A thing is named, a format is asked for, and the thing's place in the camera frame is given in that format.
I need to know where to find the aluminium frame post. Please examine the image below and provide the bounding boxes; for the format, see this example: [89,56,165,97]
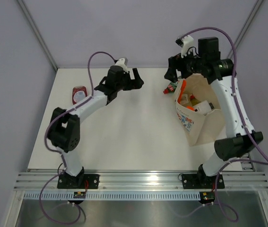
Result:
[15,0,58,72]
[234,0,265,49]

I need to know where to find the clear Malory soap bottle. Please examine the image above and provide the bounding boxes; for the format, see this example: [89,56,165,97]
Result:
[177,94,190,106]

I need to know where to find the left aluminium frame post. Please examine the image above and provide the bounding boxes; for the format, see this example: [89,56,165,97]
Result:
[15,0,58,72]

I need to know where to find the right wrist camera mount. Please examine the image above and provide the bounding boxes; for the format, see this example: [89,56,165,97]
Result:
[175,35,194,58]

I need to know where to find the red ketchup bottle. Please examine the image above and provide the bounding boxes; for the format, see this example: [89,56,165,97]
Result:
[72,86,87,105]

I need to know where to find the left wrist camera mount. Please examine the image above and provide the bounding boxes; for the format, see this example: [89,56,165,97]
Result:
[114,57,129,72]

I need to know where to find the white slotted cable duct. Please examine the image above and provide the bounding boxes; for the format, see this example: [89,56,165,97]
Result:
[23,191,200,201]

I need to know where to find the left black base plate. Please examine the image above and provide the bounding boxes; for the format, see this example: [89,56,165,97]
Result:
[57,174,100,189]

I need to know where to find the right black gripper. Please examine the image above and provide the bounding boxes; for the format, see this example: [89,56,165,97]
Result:
[164,47,206,84]

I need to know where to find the green Fairy dish soap bottle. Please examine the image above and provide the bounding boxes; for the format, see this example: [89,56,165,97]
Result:
[163,81,179,94]

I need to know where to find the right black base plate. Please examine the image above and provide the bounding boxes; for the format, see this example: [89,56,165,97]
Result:
[178,173,225,189]

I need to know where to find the right aluminium frame post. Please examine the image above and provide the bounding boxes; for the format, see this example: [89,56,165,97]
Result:
[234,0,265,49]

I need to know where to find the canvas bag orange handles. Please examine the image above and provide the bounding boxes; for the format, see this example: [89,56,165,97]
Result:
[173,74,225,146]

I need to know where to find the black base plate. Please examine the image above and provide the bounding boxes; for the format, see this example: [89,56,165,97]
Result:
[57,174,100,189]
[178,173,225,189]

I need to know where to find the aluminium mounting rail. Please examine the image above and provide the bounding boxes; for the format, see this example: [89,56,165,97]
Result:
[13,170,268,192]

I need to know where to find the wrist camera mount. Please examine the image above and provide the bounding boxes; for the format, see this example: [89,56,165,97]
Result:
[175,35,194,58]
[114,57,129,72]

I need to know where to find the yellow dish soap red cap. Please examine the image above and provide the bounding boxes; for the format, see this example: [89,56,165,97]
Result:
[190,95,200,107]

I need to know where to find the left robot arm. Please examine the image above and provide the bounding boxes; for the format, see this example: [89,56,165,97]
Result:
[44,65,144,189]

